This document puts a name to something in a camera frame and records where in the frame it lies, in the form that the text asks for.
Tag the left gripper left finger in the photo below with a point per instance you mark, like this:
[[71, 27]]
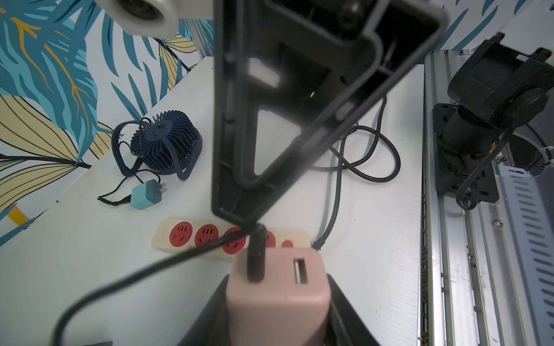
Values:
[[344, 326]]

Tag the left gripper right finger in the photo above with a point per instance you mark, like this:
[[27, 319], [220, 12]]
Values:
[[319, 64]]

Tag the pink plug adapter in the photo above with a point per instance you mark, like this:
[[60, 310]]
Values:
[[288, 307]]

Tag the beige power strip red sockets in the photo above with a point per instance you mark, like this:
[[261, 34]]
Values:
[[179, 235]]

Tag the teal plug adapter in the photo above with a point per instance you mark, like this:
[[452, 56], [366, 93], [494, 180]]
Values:
[[147, 194]]

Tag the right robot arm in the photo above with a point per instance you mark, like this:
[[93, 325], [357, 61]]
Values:
[[497, 89]]

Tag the navy desk fan center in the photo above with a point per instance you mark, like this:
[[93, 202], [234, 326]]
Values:
[[169, 145]]

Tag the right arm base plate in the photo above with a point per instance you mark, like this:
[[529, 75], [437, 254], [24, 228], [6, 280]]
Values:
[[465, 160]]

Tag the aluminium rail frame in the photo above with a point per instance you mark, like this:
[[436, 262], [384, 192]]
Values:
[[488, 272]]

